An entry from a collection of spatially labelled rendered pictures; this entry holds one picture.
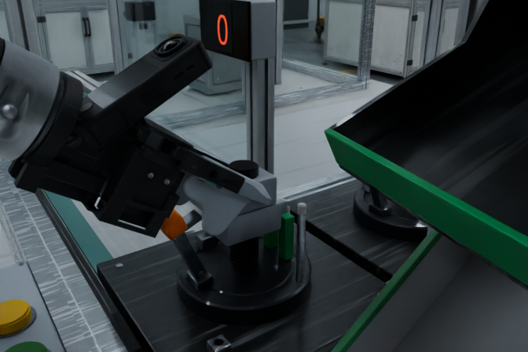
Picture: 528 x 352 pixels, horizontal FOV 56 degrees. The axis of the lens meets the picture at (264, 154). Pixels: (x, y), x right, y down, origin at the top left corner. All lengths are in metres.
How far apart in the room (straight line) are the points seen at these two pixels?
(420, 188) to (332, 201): 0.51
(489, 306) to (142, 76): 0.28
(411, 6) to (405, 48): 0.44
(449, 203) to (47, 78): 0.27
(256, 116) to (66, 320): 0.35
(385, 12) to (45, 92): 5.56
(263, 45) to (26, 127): 0.34
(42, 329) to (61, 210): 0.27
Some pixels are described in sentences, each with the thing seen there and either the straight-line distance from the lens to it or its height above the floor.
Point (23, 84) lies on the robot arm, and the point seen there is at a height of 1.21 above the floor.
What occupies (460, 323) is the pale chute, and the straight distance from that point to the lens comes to 0.33.
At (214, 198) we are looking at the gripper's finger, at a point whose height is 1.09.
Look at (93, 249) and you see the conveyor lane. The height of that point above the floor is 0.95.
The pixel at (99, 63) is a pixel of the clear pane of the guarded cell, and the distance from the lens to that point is 1.80.
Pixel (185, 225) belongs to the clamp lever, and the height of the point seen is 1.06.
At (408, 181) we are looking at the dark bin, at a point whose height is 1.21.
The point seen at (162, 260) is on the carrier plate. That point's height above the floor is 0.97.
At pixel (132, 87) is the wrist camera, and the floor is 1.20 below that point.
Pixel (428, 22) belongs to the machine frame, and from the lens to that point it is 1.65.
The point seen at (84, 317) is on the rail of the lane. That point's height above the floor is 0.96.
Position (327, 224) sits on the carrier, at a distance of 0.64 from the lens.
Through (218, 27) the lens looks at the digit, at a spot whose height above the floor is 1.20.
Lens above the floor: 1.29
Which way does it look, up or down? 22 degrees down
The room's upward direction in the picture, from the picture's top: straight up
